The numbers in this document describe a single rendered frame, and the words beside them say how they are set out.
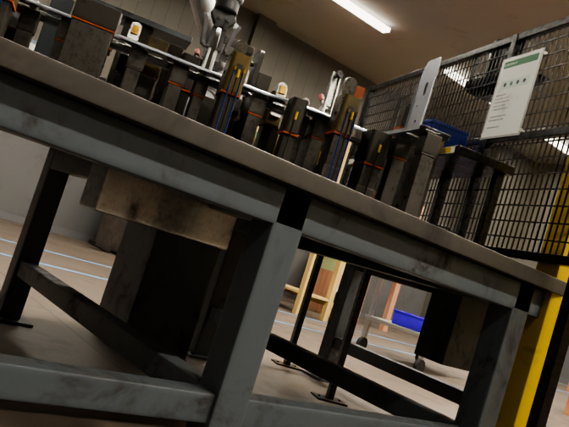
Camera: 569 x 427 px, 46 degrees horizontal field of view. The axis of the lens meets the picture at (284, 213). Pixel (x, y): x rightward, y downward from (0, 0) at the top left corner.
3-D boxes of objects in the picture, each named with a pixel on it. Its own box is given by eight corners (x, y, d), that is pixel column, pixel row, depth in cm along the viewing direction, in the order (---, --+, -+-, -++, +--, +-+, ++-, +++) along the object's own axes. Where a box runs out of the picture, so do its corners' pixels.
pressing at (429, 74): (411, 150, 227) (441, 55, 229) (396, 152, 238) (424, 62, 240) (413, 151, 227) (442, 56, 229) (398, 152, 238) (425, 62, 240)
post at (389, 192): (371, 225, 206) (399, 135, 208) (364, 224, 211) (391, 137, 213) (385, 230, 207) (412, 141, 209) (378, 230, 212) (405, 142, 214)
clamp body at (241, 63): (196, 165, 187) (235, 47, 189) (190, 167, 198) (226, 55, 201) (218, 173, 189) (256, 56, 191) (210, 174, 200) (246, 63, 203)
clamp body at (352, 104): (312, 204, 195) (349, 91, 197) (300, 204, 206) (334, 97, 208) (333, 212, 196) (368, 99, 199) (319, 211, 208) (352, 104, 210)
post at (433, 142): (398, 228, 189) (428, 130, 191) (390, 227, 194) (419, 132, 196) (413, 234, 190) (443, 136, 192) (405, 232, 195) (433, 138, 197)
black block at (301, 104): (266, 190, 195) (297, 94, 197) (257, 190, 204) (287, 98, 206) (283, 196, 196) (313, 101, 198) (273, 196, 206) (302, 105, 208)
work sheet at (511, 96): (518, 135, 222) (544, 47, 224) (479, 140, 244) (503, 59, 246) (523, 136, 223) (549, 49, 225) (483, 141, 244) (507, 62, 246)
